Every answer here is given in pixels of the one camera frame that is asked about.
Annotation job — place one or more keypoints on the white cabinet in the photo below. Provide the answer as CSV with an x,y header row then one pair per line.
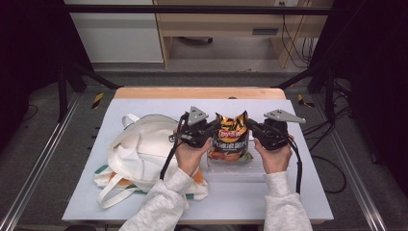
x,y
118,35

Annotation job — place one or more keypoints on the black orange chip bag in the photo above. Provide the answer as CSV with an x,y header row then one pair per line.
x,y
231,139

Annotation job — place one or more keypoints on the clear plastic box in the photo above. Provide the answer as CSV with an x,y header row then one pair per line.
x,y
235,170

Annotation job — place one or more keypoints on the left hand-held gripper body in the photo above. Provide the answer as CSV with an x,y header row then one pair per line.
x,y
194,133

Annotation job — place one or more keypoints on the black curtain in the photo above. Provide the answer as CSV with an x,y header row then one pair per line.
x,y
375,64
29,48

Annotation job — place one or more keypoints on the white tote bag orange green patches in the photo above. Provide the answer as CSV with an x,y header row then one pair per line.
x,y
141,150

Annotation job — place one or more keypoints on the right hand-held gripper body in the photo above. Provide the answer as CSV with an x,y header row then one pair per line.
x,y
272,134

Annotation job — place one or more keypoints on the person's left hand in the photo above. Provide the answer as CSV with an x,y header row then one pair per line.
x,y
191,159

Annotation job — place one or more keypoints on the aluminium floor rail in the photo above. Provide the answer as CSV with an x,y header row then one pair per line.
x,y
38,157
352,179

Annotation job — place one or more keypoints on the light wooden desk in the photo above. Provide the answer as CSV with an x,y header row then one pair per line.
x,y
224,22

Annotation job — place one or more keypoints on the yellow black tape marker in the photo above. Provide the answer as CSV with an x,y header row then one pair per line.
x,y
97,100
302,100

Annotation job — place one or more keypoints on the person's right hand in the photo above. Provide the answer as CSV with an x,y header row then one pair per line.
x,y
274,159

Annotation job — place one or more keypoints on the black horizontal frame bar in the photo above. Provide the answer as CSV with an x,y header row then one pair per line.
x,y
192,9

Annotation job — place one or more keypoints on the white table board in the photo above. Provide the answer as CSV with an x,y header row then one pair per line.
x,y
231,199

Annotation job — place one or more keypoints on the black metal stand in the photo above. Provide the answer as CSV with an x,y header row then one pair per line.
x,y
62,93
328,93

